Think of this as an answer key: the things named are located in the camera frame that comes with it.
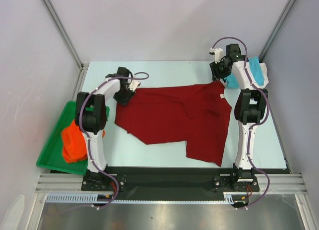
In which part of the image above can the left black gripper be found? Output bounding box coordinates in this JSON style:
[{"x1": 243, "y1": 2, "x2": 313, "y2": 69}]
[{"x1": 113, "y1": 85, "x2": 136, "y2": 107}]

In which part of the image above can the dark red t-shirt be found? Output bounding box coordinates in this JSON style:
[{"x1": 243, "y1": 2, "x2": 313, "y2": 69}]
[{"x1": 115, "y1": 82, "x2": 232, "y2": 166}]

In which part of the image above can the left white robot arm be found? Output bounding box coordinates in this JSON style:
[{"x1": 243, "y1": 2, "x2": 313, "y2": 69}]
[{"x1": 74, "y1": 67, "x2": 140, "y2": 190}]

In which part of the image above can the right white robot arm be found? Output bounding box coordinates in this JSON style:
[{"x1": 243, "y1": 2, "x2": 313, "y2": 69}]
[{"x1": 209, "y1": 44, "x2": 269, "y2": 191}]

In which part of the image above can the folded cyan t-shirt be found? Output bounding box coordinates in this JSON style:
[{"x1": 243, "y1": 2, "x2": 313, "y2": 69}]
[{"x1": 223, "y1": 56, "x2": 261, "y2": 90}]

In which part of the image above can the folded white t-shirt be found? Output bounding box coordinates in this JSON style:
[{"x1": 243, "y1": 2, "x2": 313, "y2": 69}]
[{"x1": 256, "y1": 63, "x2": 269, "y2": 89}]

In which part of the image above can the orange t-shirt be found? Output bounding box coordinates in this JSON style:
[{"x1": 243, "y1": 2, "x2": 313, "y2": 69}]
[{"x1": 60, "y1": 119, "x2": 106, "y2": 164}]

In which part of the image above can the green plastic tray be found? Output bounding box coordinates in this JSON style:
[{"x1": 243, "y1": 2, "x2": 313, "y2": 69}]
[{"x1": 36, "y1": 101, "x2": 111, "y2": 175}]

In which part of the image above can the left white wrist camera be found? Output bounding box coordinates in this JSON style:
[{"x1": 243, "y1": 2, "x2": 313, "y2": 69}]
[{"x1": 129, "y1": 80, "x2": 141, "y2": 92}]

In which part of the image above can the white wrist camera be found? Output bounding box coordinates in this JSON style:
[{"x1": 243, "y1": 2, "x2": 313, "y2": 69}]
[
  {"x1": 129, "y1": 80, "x2": 141, "y2": 92},
  {"x1": 209, "y1": 48, "x2": 225, "y2": 63}
]

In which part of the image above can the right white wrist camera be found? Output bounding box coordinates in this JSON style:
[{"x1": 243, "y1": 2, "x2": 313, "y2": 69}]
[{"x1": 209, "y1": 48, "x2": 225, "y2": 63}]

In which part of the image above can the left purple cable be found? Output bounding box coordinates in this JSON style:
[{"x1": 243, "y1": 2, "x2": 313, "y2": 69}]
[{"x1": 79, "y1": 72, "x2": 150, "y2": 211}]

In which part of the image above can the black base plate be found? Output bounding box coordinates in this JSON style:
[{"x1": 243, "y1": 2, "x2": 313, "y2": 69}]
[{"x1": 81, "y1": 167, "x2": 288, "y2": 202}]

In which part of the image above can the left aluminium corner post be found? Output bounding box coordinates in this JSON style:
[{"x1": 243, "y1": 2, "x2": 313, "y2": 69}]
[{"x1": 41, "y1": 0, "x2": 83, "y2": 70}]

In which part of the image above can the aluminium corner post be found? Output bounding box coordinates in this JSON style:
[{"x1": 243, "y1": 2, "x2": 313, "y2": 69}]
[
  {"x1": 41, "y1": 0, "x2": 83, "y2": 70},
  {"x1": 259, "y1": 0, "x2": 298, "y2": 62}
]

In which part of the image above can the right aluminium corner post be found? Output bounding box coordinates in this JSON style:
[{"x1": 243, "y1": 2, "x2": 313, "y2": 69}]
[{"x1": 259, "y1": 0, "x2": 298, "y2": 62}]

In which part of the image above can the white slotted cable duct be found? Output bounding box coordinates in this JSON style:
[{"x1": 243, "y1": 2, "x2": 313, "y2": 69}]
[{"x1": 46, "y1": 193, "x2": 234, "y2": 205}]

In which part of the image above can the aluminium front rail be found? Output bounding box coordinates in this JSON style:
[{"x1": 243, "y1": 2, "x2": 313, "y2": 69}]
[{"x1": 35, "y1": 173, "x2": 308, "y2": 195}]

